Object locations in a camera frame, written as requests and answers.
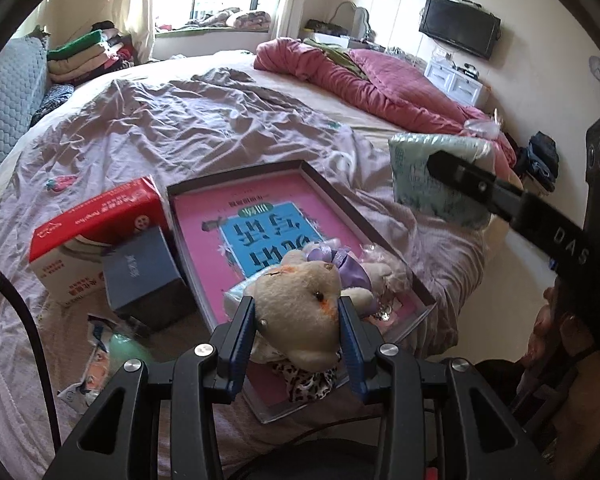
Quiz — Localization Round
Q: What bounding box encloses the grey quilted headboard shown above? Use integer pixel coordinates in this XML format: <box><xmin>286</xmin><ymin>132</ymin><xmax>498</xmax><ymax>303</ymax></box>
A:
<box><xmin>0</xmin><ymin>35</ymin><xmax>48</xmax><ymax>201</ymax></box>

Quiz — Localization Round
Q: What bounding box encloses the green cloth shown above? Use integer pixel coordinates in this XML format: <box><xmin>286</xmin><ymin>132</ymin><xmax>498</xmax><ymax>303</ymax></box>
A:
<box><xmin>304</xmin><ymin>37</ymin><xmax>368</xmax><ymax>80</ymax></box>

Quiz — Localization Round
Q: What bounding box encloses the pile of dark clothes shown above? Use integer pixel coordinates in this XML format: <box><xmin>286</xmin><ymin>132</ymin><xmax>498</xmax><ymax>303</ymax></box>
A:
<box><xmin>517</xmin><ymin>132</ymin><xmax>561</xmax><ymax>193</ymax></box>

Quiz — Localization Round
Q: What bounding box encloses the leopard print scrunchie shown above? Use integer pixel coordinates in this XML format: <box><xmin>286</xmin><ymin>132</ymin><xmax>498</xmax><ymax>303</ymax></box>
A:
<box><xmin>272</xmin><ymin>360</ymin><xmax>338</xmax><ymax>403</ymax></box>

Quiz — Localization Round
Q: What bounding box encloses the green tissue pack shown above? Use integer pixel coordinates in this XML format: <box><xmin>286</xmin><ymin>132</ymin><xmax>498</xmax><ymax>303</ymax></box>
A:
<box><xmin>387</xmin><ymin>132</ymin><xmax>496</xmax><ymax>228</ymax></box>

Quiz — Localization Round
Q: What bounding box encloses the purple fabric bow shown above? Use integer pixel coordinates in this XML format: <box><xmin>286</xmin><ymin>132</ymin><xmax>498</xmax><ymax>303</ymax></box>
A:
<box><xmin>305</xmin><ymin>242</ymin><xmax>371</xmax><ymax>291</ymax></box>

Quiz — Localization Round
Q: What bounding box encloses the clear plastic bag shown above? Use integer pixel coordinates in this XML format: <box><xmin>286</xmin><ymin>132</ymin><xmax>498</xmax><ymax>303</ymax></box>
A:
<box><xmin>465</xmin><ymin>117</ymin><xmax>501</xmax><ymax>139</ymax></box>

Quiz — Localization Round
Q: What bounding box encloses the person's right hand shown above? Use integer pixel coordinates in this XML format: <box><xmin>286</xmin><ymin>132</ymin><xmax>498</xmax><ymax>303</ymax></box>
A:
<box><xmin>527</xmin><ymin>280</ymin><xmax>593</xmax><ymax>362</ymax></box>

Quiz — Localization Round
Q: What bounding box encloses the cream curtain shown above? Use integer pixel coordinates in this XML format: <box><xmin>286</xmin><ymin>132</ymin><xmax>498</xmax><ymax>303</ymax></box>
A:
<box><xmin>107</xmin><ymin>0</ymin><xmax>156</xmax><ymax>63</ymax></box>
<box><xmin>265</xmin><ymin>0</ymin><xmax>306</xmax><ymax>41</ymax></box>

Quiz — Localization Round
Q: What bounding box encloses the white arched mirror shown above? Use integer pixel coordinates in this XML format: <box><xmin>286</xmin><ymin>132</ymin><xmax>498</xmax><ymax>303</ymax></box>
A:
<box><xmin>332</xmin><ymin>1</ymin><xmax>362</xmax><ymax>27</ymax></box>

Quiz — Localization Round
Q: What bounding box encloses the lilac bed sheet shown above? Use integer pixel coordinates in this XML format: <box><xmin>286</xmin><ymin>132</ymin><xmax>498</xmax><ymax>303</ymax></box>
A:
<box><xmin>0</xmin><ymin>67</ymin><xmax>481</xmax><ymax>461</ymax></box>

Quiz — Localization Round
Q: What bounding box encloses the dark patterned cloth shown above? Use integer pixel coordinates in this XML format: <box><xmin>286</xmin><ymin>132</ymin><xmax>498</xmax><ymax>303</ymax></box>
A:
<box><xmin>30</xmin><ymin>82</ymin><xmax>76</xmax><ymax>128</ymax></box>

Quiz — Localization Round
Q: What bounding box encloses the cluttered side table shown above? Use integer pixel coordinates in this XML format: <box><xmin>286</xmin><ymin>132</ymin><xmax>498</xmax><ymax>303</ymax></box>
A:
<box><xmin>305</xmin><ymin>19</ymin><xmax>352</xmax><ymax>44</ymax></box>

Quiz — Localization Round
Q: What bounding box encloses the small plush keychain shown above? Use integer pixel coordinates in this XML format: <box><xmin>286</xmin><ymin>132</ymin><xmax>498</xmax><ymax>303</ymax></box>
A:
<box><xmin>360</xmin><ymin>245</ymin><xmax>411</xmax><ymax>322</ymax></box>

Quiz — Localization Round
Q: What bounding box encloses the folded floral blanket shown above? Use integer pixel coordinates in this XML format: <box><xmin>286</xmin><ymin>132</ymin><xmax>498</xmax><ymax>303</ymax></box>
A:
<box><xmin>185</xmin><ymin>7</ymin><xmax>272</xmax><ymax>31</ymax></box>

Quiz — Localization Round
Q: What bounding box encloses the pink quilt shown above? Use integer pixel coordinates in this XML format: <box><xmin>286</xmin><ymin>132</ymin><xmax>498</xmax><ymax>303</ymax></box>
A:
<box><xmin>254</xmin><ymin>37</ymin><xmax>518</xmax><ymax>171</ymax></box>

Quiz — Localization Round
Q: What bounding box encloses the white drawer cabinet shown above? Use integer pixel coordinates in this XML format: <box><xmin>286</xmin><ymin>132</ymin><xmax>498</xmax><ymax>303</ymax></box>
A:
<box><xmin>424</xmin><ymin>55</ymin><xmax>491</xmax><ymax>108</ymax></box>

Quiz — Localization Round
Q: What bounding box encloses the beige plush bear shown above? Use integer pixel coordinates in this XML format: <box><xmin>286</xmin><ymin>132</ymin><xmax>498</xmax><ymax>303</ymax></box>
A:
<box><xmin>247</xmin><ymin>249</ymin><xmax>376</xmax><ymax>373</ymax></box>

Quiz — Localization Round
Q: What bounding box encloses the dark blue box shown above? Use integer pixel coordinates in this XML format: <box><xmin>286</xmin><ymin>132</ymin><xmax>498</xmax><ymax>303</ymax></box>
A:
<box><xmin>102</xmin><ymin>225</ymin><xmax>196</xmax><ymax>333</ymax></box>

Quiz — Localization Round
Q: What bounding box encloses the black television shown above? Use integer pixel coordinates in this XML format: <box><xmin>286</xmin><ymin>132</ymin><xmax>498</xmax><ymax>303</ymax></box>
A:
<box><xmin>419</xmin><ymin>0</ymin><xmax>502</xmax><ymax>61</ymax></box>

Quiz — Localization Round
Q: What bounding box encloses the stack of folded clothes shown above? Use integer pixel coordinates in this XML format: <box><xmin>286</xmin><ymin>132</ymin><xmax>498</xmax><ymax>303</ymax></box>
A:
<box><xmin>46</xmin><ymin>20</ymin><xmax>136</xmax><ymax>86</ymax></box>

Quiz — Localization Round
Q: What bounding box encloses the printed plastic packet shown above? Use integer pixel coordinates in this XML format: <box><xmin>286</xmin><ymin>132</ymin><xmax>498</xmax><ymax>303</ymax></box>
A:
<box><xmin>57</xmin><ymin>310</ymin><xmax>146</xmax><ymax>408</ymax></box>

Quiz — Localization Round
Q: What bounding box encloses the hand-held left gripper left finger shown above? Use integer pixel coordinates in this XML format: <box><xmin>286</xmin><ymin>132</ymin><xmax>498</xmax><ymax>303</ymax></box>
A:
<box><xmin>45</xmin><ymin>297</ymin><xmax>257</xmax><ymax>480</ymax></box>

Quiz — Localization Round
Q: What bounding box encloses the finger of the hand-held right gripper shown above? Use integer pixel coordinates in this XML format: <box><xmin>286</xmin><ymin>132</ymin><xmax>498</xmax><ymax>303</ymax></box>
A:
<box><xmin>426</xmin><ymin>150</ymin><xmax>526</xmax><ymax>224</ymax></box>

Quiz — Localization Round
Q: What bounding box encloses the red cardboard box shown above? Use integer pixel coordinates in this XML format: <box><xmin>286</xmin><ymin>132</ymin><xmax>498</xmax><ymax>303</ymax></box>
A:
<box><xmin>28</xmin><ymin>175</ymin><xmax>173</xmax><ymax>306</ymax></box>

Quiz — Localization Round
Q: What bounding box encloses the light green soft ball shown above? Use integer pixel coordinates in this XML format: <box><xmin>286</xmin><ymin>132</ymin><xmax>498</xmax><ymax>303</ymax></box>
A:
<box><xmin>107</xmin><ymin>335</ymin><xmax>153</xmax><ymax>367</ymax></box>

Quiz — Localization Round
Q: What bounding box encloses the black cable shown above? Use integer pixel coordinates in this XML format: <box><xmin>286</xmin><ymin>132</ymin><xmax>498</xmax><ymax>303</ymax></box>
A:
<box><xmin>0</xmin><ymin>255</ymin><xmax>63</xmax><ymax>461</ymax></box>

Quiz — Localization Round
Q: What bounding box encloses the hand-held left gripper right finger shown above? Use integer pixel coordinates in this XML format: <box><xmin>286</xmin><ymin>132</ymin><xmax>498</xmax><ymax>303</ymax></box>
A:
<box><xmin>336</xmin><ymin>296</ymin><xmax>541</xmax><ymax>480</ymax></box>

